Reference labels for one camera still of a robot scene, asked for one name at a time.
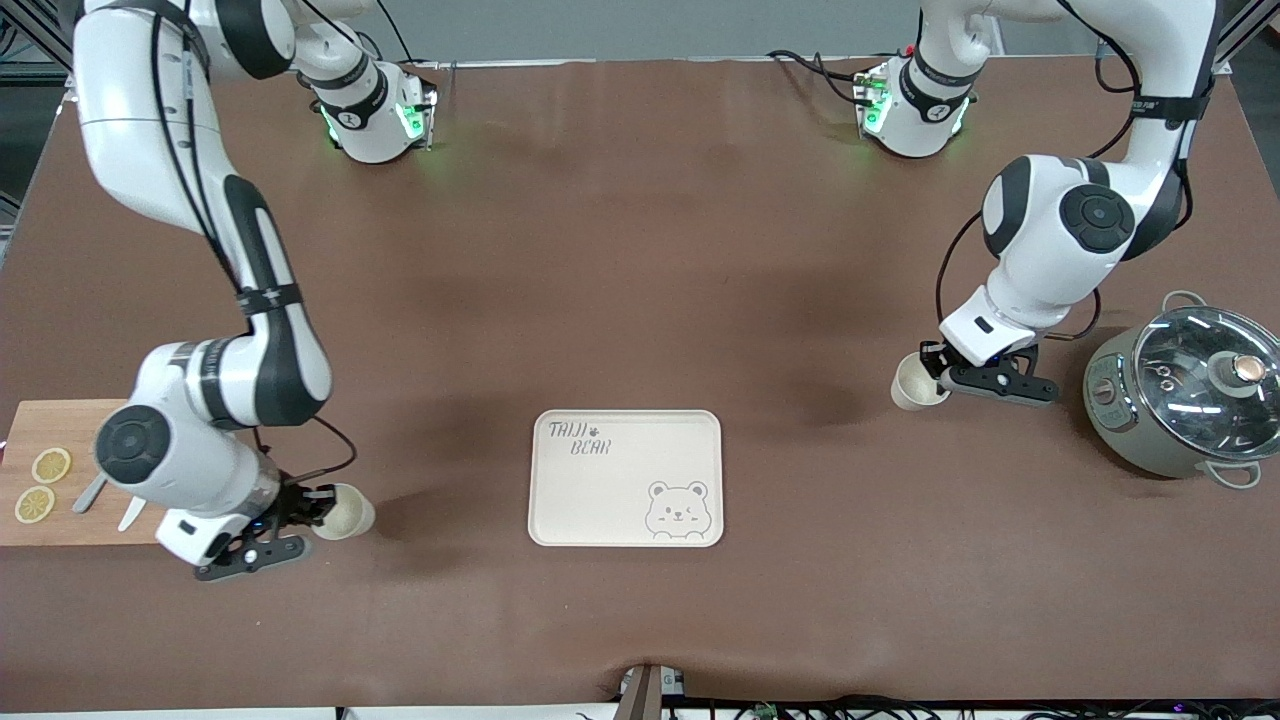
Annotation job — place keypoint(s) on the grey cooking pot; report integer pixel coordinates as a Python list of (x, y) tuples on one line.
[(1120, 410)]

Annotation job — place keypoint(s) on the wooden cutting board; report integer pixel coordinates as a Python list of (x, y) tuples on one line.
[(60, 430)]

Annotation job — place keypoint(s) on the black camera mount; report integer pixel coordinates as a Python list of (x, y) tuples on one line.
[(250, 555), (1005, 382)]

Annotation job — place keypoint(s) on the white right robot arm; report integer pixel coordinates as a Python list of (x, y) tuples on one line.
[(260, 300)]

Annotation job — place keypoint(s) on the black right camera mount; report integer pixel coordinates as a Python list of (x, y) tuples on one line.
[(250, 555)]

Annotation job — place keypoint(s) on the beige bear print tray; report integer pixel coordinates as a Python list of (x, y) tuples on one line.
[(625, 480)]

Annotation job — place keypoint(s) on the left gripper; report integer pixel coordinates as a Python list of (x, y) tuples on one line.
[(935, 358)]

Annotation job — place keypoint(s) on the grey knife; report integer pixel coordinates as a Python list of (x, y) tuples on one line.
[(88, 495)]

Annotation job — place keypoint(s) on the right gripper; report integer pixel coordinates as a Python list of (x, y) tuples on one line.
[(293, 499)]

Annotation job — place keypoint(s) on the white knife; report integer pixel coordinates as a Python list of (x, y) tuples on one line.
[(132, 515)]

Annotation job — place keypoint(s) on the lemon slice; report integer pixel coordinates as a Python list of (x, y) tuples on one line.
[(34, 504), (51, 465)]

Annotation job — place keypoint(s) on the glass pot lid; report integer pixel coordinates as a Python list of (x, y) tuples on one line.
[(1210, 375)]

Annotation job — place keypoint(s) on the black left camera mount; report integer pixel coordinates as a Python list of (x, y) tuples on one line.
[(1005, 382)]

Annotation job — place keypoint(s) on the brown table mat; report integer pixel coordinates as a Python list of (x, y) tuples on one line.
[(640, 250)]

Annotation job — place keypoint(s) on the white IKEA cup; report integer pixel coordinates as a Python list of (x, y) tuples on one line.
[(345, 512), (912, 385)]

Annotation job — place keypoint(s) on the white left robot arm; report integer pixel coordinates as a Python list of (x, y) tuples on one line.
[(1060, 240)]

